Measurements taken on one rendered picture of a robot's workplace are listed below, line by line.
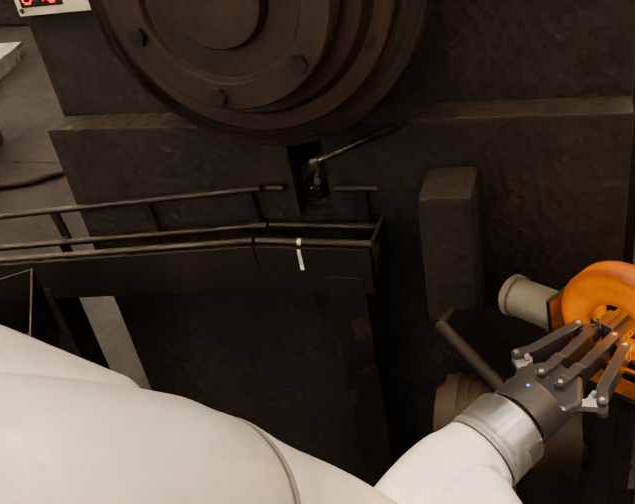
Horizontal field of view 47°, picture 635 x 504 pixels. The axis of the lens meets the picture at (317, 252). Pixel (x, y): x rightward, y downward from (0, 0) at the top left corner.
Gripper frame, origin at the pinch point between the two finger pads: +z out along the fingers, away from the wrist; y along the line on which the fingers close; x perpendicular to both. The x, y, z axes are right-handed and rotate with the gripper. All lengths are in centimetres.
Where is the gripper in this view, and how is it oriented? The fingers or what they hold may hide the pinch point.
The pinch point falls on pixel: (624, 318)
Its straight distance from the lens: 95.2
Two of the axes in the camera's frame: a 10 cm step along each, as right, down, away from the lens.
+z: 7.6, -5.2, 3.9
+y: 6.1, 3.5, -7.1
